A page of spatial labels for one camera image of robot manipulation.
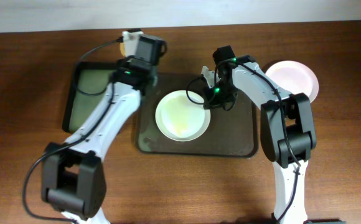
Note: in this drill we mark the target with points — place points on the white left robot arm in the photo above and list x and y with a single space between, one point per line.
73 179

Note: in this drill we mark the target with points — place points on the pinkish white plate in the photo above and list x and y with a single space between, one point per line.
294 77

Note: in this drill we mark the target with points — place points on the black tray with soapy water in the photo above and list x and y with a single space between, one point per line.
91 77

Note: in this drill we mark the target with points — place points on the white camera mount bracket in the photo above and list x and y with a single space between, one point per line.
210 77

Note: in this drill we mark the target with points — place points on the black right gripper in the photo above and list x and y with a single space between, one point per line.
211 102

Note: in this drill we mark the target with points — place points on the white plate with yellow stain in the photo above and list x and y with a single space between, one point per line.
180 116

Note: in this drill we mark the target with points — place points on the yellow and green sponge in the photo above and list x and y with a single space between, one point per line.
122 49

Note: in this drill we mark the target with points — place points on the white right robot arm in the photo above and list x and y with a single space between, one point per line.
287 132

